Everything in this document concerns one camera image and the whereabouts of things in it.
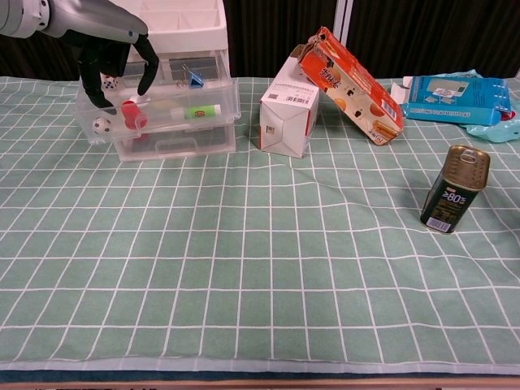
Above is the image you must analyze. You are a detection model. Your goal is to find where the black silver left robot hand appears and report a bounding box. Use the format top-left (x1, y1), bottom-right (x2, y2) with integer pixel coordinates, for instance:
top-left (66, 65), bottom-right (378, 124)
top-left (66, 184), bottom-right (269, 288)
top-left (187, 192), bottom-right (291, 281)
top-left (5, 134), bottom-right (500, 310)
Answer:
top-left (43, 0), bottom-right (160, 115)

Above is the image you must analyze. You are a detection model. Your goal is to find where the clear drawer with glue stick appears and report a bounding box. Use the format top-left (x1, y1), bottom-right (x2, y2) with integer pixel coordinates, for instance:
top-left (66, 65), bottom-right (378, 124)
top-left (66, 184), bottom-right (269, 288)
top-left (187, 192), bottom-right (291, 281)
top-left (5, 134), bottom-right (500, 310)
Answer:
top-left (74, 54), bottom-right (241, 146)

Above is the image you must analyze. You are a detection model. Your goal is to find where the white plastic drawer unit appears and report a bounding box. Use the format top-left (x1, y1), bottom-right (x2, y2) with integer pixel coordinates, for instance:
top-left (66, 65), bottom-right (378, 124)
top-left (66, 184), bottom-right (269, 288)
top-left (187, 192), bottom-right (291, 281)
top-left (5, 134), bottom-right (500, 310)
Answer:
top-left (109, 0), bottom-right (238, 163)

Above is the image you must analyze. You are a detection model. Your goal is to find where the clear plastic drawer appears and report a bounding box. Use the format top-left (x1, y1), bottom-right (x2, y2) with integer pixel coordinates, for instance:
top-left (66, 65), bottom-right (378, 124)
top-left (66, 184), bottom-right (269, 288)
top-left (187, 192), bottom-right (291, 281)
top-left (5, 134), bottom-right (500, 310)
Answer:
top-left (140, 119), bottom-right (236, 141)

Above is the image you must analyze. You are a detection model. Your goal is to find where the orange cardboard snack box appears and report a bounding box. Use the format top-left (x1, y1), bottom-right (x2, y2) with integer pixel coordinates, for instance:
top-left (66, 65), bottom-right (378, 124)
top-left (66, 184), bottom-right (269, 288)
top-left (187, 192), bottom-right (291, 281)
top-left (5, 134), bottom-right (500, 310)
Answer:
top-left (298, 26), bottom-right (405, 146)

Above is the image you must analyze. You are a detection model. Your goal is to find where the blue cardboard box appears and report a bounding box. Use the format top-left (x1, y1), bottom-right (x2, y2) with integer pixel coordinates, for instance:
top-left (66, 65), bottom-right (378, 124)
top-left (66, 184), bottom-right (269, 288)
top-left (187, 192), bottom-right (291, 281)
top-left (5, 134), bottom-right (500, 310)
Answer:
top-left (392, 75), bottom-right (514, 125)

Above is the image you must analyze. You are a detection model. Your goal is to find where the red stamp toy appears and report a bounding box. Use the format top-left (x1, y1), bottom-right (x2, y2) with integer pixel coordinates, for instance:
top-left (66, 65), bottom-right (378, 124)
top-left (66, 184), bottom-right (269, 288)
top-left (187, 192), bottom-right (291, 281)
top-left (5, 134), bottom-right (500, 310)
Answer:
top-left (120, 95), bottom-right (150, 130)

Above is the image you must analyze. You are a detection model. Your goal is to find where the small soccer ball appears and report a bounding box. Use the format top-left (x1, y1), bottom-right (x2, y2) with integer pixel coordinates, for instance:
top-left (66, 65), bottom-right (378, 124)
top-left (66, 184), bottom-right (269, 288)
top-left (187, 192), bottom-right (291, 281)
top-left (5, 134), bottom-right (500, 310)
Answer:
top-left (92, 117), bottom-right (114, 136)

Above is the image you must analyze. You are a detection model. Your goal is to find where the blue binder clip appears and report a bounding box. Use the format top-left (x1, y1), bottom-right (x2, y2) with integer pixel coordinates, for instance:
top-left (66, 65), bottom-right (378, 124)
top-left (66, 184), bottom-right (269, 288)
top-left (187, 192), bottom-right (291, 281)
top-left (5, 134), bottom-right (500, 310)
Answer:
top-left (176, 63), bottom-right (206, 89)

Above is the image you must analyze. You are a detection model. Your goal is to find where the green white glue stick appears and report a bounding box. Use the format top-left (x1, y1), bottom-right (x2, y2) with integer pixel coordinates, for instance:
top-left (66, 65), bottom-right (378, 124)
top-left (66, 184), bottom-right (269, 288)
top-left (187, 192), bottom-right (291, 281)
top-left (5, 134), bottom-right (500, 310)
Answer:
top-left (170, 104), bottom-right (223, 122)

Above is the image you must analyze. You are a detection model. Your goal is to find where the black pleated curtain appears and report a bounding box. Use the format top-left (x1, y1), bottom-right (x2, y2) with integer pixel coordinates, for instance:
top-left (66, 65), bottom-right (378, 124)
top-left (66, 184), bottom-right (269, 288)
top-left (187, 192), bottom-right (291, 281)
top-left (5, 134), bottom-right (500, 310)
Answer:
top-left (0, 0), bottom-right (520, 80)

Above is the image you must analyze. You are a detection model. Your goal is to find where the white cardboard carton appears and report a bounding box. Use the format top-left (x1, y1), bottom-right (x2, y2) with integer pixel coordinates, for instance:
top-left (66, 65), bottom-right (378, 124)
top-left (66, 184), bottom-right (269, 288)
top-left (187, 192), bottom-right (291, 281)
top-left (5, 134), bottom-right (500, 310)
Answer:
top-left (258, 44), bottom-right (322, 158)

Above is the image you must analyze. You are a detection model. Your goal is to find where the green checked tablecloth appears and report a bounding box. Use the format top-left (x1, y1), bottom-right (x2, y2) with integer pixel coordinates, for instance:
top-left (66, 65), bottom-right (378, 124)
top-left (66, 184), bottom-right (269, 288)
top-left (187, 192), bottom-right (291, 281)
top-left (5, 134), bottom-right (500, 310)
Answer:
top-left (0, 76), bottom-right (520, 371)

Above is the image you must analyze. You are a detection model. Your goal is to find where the gold green tin can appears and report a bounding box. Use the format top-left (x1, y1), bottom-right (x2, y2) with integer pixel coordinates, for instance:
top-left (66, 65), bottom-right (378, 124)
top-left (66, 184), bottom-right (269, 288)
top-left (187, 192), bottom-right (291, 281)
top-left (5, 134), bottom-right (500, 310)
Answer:
top-left (419, 145), bottom-right (492, 236)

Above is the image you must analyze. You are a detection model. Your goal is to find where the teal plastic bag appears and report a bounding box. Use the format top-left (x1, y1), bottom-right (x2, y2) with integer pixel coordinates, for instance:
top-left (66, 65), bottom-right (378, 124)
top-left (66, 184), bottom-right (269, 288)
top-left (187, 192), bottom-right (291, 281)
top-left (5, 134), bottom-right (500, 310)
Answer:
top-left (436, 68), bottom-right (520, 143)

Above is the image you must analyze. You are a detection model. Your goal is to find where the clear drawer with handle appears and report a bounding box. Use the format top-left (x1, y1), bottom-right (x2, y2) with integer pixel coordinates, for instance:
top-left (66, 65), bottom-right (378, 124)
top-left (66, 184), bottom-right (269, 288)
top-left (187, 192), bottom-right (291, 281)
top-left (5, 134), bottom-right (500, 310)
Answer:
top-left (115, 129), bottom-right (238, 163)

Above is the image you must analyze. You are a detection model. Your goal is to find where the white frame post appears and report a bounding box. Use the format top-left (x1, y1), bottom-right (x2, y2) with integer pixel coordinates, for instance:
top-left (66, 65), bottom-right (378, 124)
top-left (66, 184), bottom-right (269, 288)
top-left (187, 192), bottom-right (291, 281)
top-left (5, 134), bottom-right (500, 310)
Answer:
top-left (335, 0), bottom-right (355, 78)

